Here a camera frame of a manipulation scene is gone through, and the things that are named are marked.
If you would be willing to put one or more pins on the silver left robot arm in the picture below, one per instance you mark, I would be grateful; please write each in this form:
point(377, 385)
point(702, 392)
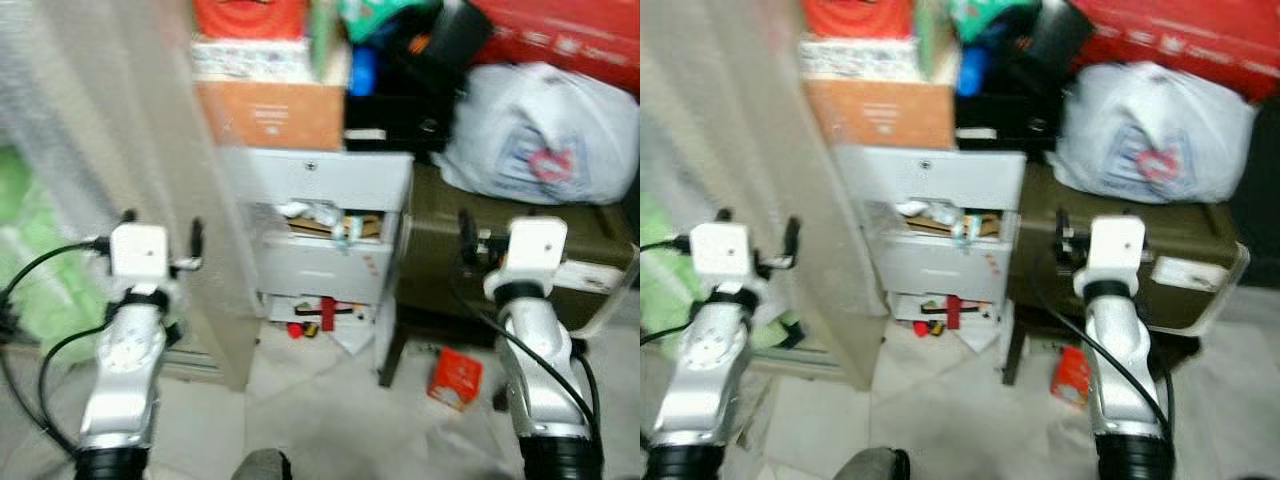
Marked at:
point(125, 370)
point(705, 370)

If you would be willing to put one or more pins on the olive storage box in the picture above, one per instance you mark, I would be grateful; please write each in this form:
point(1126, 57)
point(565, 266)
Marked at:
point(1040, 250)
point(435, 250)

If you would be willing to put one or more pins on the beige wooden board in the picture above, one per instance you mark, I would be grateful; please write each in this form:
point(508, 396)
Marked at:
point(780, 130)
point(150, 150)

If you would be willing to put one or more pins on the light green plastic bag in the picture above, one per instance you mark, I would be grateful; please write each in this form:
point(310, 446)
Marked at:
point(660, 290)
point(30, 260)

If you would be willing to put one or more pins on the white printed plastic bag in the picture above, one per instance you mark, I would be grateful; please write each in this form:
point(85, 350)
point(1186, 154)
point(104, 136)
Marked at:
point(540, 140)
point(1150, 140)

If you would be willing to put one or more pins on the brown cardboard piece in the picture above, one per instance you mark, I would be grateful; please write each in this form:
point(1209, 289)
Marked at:
point(925, 227)
point(310, 227)

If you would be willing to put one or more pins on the black box with label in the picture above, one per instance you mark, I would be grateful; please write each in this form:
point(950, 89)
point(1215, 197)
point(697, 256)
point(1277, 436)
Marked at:
point(1005, 120)
point(395, 120)

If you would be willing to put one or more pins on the black metal stand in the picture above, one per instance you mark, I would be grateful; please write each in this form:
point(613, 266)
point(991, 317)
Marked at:
point(1013, 355)
point(390, 360)

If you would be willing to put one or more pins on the small red carton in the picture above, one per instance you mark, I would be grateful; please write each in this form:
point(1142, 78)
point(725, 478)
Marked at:
point(1070, 375)
point(455, 378)

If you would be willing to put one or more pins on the white drawer cabinet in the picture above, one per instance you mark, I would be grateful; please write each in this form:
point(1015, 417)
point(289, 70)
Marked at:
point(320, 180)
point(930, 178)

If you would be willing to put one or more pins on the orange cardboard box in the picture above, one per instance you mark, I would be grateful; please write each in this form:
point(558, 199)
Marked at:
point(880, 115)
point(270, 115)

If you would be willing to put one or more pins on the black rounded bag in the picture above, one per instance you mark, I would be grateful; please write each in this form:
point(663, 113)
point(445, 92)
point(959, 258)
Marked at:
point(1055, 45)
point(450, 45)

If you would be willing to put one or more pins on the blue bottle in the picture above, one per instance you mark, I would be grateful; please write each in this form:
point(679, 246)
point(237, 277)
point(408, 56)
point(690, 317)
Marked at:
point(970, 70)
point(363, 70)

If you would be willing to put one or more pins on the white patterned box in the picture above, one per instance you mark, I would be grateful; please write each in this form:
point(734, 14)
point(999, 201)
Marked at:
point(250, 60)
point(860, 60)

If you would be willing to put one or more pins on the red racket bag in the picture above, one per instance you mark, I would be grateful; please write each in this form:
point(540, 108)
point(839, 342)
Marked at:
point(570, 35)
point(1190, 35)

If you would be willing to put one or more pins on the silver left robot leg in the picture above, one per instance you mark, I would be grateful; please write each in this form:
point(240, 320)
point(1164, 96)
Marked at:
point(870, 465)
point(262, 466)

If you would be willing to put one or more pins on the teal cloth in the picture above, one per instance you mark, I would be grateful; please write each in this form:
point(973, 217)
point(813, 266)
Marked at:
point(375, 18)
point(985, 18)

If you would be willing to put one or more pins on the red box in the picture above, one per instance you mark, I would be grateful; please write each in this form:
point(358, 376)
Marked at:
point(250, 15)
point(858, 15)

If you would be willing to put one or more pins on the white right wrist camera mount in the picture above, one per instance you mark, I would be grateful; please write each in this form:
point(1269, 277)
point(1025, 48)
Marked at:
point(530, 250)
point(1115, 250)

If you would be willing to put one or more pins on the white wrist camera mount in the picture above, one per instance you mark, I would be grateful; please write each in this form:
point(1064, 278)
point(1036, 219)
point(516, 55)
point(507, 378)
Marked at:
point(530, 250)
point(1115, 250)
point(138, 255)
point(720, 252)

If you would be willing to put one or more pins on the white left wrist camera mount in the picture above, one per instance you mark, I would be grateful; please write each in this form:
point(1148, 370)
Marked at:
point(720, 252)
point(138, 255)

